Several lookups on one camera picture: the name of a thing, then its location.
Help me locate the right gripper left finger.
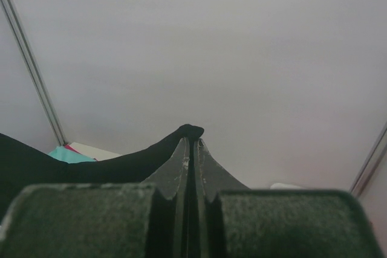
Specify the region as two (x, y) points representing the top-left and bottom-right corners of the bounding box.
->
(1, 139), (190, 257)

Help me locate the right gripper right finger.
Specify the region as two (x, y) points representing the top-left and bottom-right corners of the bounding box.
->
(192, 140), (383, 257)

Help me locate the black t-shirt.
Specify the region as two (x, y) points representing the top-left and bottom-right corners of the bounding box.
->
(1, 124), (204, 216)

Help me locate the white plastic basket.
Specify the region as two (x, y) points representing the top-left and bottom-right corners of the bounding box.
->
(270, 182), (304, 190)

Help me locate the folded teal t-shirt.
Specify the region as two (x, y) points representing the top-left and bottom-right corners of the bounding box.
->
(48, 145), (96, 164)

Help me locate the right aluminium frame post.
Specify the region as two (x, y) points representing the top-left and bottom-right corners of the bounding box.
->
(350, 124), (386, 198)

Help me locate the aluminium frame post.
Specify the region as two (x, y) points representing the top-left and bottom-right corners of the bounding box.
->
(1, 0), (68, 146)
(350, 124), (386, 198)

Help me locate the left aluminium frame post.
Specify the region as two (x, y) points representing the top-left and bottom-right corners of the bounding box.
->
(1, 0), (68, 146)

